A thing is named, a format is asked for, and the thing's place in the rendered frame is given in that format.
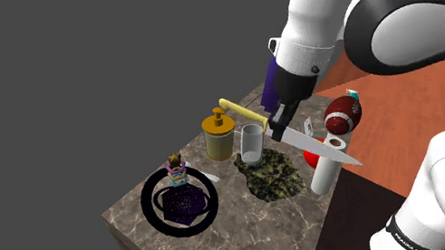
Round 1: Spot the red white football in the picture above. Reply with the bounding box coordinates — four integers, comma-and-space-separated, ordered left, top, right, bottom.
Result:
319, 92, 367, 139

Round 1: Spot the clear glass cup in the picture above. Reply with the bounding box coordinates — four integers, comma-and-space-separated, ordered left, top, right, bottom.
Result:
235, 121, 269, 168

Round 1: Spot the purple box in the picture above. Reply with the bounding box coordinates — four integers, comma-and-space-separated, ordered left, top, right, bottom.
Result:
252, 54, 287, 118

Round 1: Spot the red round object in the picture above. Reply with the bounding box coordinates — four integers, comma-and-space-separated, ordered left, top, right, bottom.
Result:
300, 137, 330, 172

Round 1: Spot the yellow soap dispenser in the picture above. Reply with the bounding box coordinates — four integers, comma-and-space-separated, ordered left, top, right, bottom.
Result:
198, 104, 241, 164

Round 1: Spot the small white bracket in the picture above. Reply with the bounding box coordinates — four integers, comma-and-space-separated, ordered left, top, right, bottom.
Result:
302, 117, 315, 138

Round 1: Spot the yellow handled kitchen knife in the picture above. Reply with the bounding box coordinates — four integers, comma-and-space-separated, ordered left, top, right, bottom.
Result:
218, 77, 363, 187

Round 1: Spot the black ring plate purple centre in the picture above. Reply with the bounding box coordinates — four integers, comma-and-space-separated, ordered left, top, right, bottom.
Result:
134, 157, 226, 245

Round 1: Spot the teal capped bottle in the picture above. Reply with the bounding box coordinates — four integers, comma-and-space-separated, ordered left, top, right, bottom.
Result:
343, 87, 362, 101

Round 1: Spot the white paper towel roll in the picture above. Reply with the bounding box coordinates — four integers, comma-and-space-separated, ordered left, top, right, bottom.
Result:
302, 130, 355, 198

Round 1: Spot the stacked ring toy with star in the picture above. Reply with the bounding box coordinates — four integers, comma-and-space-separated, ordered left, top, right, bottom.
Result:
163, 149, 190, 189

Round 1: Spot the camouflage pattern cloth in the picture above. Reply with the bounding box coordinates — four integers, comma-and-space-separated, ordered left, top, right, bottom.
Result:
231, 141, 309, 208

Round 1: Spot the white flat utensil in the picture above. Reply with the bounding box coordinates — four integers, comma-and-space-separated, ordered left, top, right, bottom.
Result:
183, 155, 221, 188

